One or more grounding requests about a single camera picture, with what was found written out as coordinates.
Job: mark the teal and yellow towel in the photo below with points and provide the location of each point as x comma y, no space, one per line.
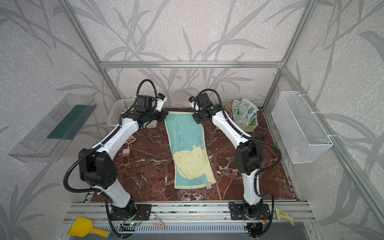
187,143

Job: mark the green plastic basket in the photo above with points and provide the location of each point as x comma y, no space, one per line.
247,128

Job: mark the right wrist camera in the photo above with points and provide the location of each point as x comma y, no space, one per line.
194,104

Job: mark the white perforated plastic basket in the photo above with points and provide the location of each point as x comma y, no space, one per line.
123,105

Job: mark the clear acrylic wall shelf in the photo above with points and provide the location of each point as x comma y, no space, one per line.
50,138

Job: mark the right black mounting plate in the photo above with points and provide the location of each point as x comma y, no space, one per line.
246,212

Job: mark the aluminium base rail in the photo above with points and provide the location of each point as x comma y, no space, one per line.
178,217

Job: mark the yellow plastic scoop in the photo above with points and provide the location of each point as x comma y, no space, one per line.
82,227

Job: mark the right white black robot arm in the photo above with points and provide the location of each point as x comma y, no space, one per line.
249,151

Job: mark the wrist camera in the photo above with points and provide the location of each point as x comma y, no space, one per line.
161,99
194,104

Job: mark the red orange towel in basket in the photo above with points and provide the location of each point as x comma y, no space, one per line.
229,111

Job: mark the teal rabbit pattern towel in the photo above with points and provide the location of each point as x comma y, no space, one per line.
244,111

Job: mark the black mounting plate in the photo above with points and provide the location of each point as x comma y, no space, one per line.
246,212
140,213

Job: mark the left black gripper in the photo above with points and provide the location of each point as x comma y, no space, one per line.
162,115

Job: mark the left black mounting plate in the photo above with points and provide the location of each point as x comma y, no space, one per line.
140,213

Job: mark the white wire mesh basket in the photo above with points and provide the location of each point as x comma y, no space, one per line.
303,135

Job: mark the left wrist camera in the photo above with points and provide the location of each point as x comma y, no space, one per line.
161,99

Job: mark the yellow paper tag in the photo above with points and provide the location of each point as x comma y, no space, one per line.
285,216

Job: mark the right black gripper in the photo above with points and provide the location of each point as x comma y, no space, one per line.
197,117

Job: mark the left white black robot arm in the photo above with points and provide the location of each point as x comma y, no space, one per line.
96,166

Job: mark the pink clothespin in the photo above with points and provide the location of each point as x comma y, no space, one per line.
158,222

